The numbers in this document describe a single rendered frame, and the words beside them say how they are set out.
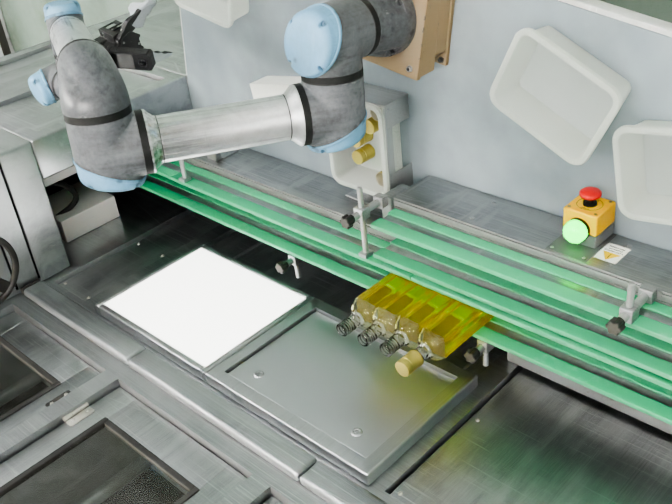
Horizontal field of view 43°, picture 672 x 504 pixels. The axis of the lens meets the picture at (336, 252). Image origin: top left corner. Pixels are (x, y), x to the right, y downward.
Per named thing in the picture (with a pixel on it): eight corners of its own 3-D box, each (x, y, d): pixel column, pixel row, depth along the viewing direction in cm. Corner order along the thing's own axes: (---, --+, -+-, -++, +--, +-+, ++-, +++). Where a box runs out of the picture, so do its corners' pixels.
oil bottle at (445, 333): (478, 303, 178) (413, 356, 166) (478, 281, 175) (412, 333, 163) (501, 312, 175) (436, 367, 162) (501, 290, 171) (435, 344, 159)
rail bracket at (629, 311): (639, 292, 148) (600, 331, 141) (643, 257, 144) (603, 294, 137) (661, 300, 146) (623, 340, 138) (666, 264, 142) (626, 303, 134)
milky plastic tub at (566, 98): (603, 153, 157) (579, 172, 152) (510, 83, 164) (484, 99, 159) (650, 80, 144) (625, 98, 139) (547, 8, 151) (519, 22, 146)
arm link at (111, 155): (373, 71, 153) (61, 123, 141) (377, 149, 160) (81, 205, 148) (352, 55, 163) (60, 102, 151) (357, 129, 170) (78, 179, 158)
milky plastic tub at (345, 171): (356, 167, 205) (331, 181, 200) (347, 78, 193) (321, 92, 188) (412, 185, 194) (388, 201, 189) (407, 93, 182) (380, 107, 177)
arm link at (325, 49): (375, -3, 151) (323, 14, 143) (378, 71, 158) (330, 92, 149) (325, -9, 159) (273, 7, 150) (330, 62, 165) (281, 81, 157)
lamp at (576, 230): (567, 235, 160) (559, 242, 159) (568, 214, 158) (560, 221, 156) (589, 242, 157) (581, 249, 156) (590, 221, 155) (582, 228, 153)
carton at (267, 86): (267, 75, 214) (249, 83, 210) (333, 77, 197) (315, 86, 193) (273, 98, 216) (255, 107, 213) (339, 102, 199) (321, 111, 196)
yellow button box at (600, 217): (581, 221, 166) (561, 238, 162) (583, 188, 162) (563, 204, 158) (615, 232, 162) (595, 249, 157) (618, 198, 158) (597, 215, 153)
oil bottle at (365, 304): (413, 276, 189) (348, 324, 177) (412, 255, 186) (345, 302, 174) (433, 285, 185) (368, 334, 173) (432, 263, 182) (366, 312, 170)
